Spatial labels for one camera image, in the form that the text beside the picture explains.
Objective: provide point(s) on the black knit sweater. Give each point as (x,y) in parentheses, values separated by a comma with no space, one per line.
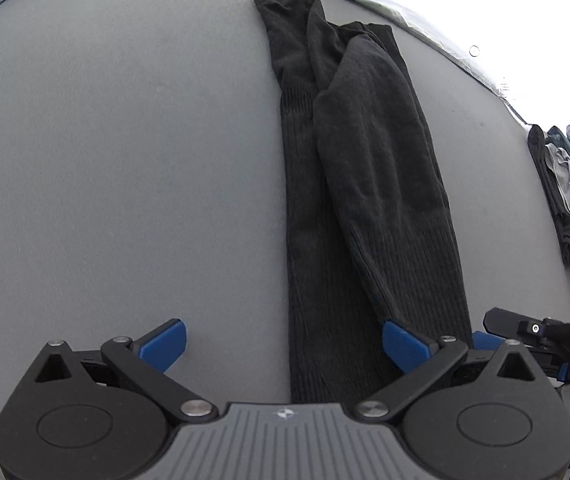
(365,160)

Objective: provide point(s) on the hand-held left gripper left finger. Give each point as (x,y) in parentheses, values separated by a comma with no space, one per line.
(165,347)

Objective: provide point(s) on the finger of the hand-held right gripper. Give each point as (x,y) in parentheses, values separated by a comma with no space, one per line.
(510,322)
(487,341)

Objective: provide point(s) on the folded dark grey garment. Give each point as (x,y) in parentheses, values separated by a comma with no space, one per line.
(547,180)

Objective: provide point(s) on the printed white sheet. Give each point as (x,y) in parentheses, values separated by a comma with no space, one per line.
(490,20)

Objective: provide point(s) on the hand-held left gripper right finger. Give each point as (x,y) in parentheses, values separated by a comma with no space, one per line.
(407,347)

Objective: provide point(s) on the folded light grey shirt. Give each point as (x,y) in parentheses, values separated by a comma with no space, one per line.
(565,175)

